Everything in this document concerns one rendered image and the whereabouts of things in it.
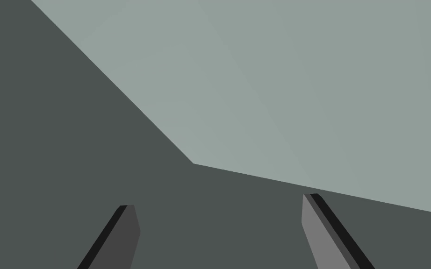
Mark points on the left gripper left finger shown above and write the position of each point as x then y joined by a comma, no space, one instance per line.
114,243

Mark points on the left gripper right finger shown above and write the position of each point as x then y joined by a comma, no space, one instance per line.
331,239

